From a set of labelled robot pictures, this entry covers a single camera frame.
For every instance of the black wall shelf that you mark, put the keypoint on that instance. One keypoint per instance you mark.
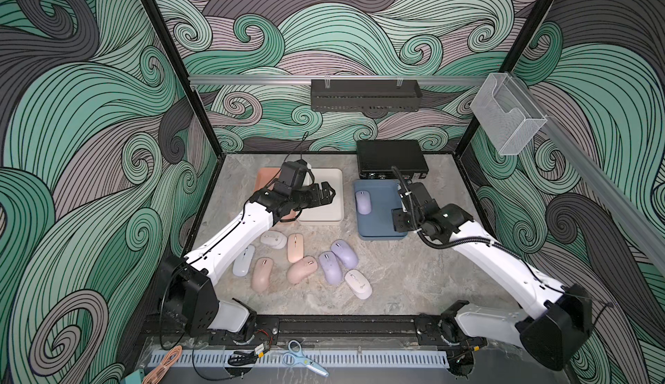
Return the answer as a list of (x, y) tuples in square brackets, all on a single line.
[(365, 96)]

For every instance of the aluminium wall rail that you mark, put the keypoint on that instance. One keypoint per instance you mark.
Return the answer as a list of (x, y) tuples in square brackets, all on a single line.
[(304, 80)]

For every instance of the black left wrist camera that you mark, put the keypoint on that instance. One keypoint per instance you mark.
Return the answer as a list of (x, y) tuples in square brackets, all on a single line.
[(291, 176)]

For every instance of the blue storage tray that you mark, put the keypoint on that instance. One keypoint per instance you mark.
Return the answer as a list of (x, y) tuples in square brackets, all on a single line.
[(378, 224)]

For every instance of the pink storage tray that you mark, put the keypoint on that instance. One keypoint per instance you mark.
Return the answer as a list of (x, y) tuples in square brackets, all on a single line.
[(263, 178)]

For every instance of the purple mouse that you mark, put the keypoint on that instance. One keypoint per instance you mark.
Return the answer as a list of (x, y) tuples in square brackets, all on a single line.
[(343, 251), (363, 202), (330, 267)]

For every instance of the pink mouse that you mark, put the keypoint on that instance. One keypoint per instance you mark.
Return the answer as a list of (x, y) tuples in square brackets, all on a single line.
[(261, 275), (302, 269)]

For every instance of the white mouse with logo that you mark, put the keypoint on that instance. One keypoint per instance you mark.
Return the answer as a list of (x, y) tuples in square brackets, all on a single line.
[(359, 284)]

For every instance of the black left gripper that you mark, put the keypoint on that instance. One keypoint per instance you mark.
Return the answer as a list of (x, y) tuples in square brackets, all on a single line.
[(324, 198)]

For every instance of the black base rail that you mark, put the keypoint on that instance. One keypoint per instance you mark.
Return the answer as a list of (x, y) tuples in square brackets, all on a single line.
[(427, 330)]

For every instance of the clear plastic wall holder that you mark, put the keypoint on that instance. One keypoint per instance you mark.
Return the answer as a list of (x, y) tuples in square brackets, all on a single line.
[(508, 113)]

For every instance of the blue handled scissors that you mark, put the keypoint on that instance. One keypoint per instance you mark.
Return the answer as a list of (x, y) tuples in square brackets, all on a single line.
[(294, 356)]

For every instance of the pale blue white flat mouse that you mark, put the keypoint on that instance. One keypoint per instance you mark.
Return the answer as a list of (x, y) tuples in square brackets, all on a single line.
[(242, 264)]

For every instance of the black ribbed briefcase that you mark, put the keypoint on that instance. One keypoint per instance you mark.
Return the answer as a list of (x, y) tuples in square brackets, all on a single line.
[(375, 159)]

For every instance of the white slotted cable duct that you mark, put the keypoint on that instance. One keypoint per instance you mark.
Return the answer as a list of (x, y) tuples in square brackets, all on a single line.
[(333, 358)]

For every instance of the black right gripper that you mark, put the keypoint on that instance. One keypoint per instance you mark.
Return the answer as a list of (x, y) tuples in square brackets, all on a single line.
[(397, 219)]

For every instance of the white mouse upper left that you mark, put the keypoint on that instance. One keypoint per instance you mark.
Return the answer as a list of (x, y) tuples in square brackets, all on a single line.
[(274, 240)]

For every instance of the peach flat mouse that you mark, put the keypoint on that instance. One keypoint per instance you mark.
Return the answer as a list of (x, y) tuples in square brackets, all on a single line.
[(295, 247)]

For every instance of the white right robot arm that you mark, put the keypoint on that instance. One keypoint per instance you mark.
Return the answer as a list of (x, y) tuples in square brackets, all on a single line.
[(554, 320)]

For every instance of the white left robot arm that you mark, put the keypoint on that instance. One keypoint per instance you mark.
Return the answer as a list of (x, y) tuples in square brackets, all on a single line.
[(190, 281)]

